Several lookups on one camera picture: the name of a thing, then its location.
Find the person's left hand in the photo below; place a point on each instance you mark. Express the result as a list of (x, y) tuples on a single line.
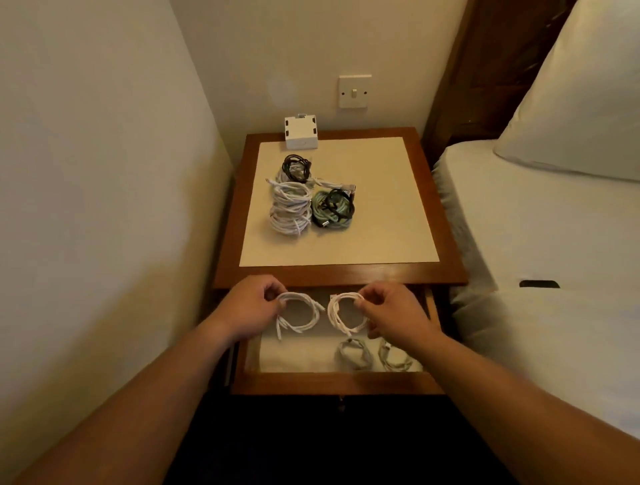
[(245, 310)]

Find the person's right hand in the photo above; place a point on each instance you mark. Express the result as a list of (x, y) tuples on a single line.
[(400, 317)]

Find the person's left thumb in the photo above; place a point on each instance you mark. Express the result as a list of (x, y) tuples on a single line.
[(274, 306)]

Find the person's right thumb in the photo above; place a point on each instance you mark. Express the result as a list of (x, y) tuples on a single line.
[(372, 310)]

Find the person's left forearm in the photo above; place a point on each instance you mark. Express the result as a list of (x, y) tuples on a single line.
[(135, 409)]

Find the person's right forearm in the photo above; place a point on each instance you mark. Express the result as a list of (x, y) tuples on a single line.
[(520, 419)]

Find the wooden nightstand drawer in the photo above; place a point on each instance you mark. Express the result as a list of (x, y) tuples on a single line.
[(330, 383)]

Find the wooden nightstand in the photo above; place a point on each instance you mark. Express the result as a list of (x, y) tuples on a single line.
[(390, 220)]

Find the drawer knob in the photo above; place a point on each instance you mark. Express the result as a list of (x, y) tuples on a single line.
[(341, 402)]

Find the small black flat object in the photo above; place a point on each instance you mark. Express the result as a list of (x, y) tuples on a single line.
[(539, 284)]

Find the white charger box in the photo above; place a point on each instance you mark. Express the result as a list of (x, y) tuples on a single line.
[(301, 134)]

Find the white bed mattress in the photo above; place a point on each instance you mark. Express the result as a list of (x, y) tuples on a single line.
[(550, 250)]

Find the dark wooden headboard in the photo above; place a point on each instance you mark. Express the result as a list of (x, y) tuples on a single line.
[(495, 65)]

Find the white pillow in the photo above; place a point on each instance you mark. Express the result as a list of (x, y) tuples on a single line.
[(585, 95)]

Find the white wall light switch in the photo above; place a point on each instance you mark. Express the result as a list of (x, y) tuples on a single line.
[(354, 92)]

